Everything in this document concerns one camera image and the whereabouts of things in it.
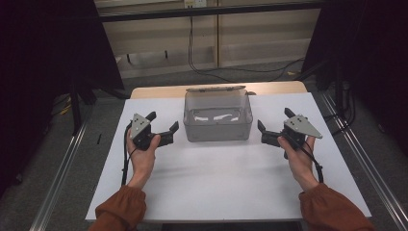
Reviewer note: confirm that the person's left hand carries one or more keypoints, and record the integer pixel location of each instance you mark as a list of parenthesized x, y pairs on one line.
[(141, 163)]

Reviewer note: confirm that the white wall outlet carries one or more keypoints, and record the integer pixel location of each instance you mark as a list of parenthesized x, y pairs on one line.
[(195, 3)]

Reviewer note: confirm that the clear grey plastic box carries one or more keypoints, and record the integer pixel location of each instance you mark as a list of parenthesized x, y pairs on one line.
[(218, 130)]

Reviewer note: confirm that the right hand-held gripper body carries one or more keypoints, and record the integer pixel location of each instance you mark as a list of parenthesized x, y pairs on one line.
[(296, 131)]

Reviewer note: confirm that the black curtain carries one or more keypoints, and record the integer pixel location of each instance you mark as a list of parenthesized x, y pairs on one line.
[(48, 64), (369, 57)]

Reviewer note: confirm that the black stand pole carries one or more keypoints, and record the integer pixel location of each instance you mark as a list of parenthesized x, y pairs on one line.
[(76, 112)]

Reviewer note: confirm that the white table board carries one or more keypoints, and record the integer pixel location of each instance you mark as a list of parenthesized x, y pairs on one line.
[(218, 186)]

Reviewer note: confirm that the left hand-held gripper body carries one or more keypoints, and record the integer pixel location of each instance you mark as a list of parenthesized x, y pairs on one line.
[(141, 131)]

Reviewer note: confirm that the aluminium floor rail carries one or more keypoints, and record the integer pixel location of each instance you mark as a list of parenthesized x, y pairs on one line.
[(365, 163), (59, 179)]

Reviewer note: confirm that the person's right hand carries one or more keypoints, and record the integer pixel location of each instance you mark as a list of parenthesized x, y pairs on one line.
[(300, 165)]

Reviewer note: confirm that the black horizontal bar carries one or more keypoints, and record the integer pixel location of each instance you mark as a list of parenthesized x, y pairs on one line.
[(208, 11)]

